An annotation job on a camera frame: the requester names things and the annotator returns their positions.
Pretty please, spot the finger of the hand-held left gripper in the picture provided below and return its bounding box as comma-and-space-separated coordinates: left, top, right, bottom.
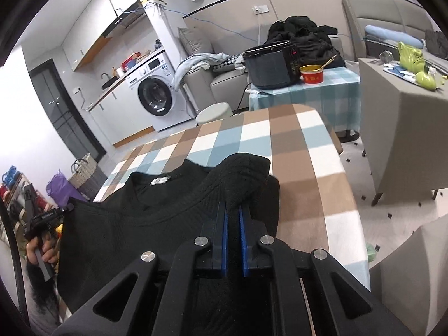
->
52, 203, 75, 218

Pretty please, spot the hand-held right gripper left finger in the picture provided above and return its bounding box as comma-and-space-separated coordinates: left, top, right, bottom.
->
52, 201, 230, 336

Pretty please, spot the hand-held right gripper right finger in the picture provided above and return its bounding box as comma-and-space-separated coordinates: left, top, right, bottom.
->
239, 206, 414, 336

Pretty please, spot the black knit sweater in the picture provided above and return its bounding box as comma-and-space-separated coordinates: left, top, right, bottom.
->
58, 152, 281, 336

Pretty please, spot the person's left forearm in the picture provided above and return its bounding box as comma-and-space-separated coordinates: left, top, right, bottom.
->
24, 262, 61, 327

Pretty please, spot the pile of black clothes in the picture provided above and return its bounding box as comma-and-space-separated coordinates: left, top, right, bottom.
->
266, 16, 346, 69

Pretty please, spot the person's left hand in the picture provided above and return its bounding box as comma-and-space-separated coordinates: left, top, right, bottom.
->
27, 237, 61, 269

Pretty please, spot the purple bag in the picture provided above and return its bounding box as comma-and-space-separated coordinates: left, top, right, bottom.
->
46, 170, 88, 204

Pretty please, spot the shelf of colourful things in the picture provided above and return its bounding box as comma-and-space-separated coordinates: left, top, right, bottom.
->
0, 164, 57, 239

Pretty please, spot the woven laundry basket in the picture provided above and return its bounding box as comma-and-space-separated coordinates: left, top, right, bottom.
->
68, 153, 106, 202

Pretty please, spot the dark glass door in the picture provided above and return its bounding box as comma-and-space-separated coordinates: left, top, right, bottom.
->
29, 59, 107, 164

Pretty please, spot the brown blue checkered blanket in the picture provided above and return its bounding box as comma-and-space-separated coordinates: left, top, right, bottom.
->
58, 104, 372, 323

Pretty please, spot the white kitchen base cabinet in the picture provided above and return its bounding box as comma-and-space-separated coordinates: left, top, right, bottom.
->
86, 75, 155, 148

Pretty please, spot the white round stool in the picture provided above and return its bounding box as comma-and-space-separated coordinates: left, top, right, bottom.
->
195, 102, 232, 127

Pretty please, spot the white washing machine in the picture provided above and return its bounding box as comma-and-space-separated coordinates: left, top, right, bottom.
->
124, 50, 197, 133

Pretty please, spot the grey sofa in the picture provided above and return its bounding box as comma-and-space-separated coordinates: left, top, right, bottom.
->
177, 26, 346, 106

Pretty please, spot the teal checkered tablecloth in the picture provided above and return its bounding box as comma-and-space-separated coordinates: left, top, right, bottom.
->
248, 66, 361, 134

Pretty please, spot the red box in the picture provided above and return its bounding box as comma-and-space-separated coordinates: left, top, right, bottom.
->
121, 52, 143, 73

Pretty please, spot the grey armchair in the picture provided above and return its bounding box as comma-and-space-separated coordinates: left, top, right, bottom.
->
369, 217, 448, 336

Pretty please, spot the houndstooth pillow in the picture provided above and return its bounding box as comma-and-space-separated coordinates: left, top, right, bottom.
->
213, 53, 244, 74

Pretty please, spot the black cooker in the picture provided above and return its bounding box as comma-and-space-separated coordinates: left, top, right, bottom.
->
242, 41, 302, 90

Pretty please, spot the light blue blanket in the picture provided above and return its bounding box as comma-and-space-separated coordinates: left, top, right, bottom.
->
173, 52, 228, 90

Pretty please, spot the red bowl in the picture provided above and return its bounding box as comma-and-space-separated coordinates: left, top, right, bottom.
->
299, 64, 323, 85

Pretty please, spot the grey square ottoman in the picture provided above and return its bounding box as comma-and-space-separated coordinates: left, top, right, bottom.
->
358, 57, 448, 206

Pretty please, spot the grey sofa cushion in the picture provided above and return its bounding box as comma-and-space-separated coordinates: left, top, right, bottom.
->
178, 27, 214, 66

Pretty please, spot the range hood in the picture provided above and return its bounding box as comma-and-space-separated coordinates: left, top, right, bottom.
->
102, 0, 148, 39

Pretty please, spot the green toy figure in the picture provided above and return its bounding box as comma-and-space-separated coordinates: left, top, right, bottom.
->
395, 41, 439, 90

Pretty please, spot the blue pillow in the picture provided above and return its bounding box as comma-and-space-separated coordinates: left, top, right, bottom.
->
364, 25, 426, 48

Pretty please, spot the grey upholstered bed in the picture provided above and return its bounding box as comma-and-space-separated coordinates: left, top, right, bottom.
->
341, 0, 448, 78

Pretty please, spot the grey duvet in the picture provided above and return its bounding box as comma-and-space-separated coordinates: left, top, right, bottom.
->
424, 30, 448, 60

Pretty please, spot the black cable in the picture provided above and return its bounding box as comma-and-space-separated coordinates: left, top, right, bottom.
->
0, 199, 33, 324

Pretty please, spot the white wall cabinet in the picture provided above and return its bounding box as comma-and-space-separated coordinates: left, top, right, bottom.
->
63, 0, 122, 73

